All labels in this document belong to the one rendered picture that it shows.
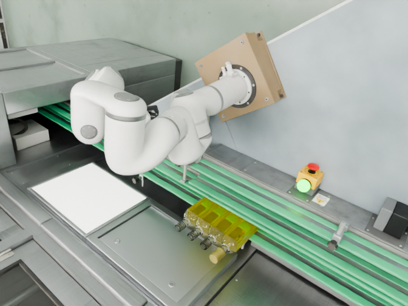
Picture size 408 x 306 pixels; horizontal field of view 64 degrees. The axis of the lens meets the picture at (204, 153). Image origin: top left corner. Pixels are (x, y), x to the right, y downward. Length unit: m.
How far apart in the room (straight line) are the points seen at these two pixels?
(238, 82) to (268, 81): 0.10
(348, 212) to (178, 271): 0.61
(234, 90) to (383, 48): 0.44
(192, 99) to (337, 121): 0.49
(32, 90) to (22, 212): 0.59
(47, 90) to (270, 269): 1.32
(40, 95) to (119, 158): 1.13
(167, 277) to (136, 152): 0.60
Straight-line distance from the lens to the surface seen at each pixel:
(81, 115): 0.77
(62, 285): 1.28
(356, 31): 1.10
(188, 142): 0.85
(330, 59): 1.13
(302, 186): 1.17
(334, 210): 1.18
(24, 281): 1.33
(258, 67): 1.12
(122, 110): 0.67
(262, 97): 1.14
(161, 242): 1.31
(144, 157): 0.73
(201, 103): 0.95
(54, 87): 1.83
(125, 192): 1.55
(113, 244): 1.31
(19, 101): 1.77
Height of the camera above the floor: 1.82
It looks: 45 degrees down
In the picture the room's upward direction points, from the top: 119 degrees counter-clockwise
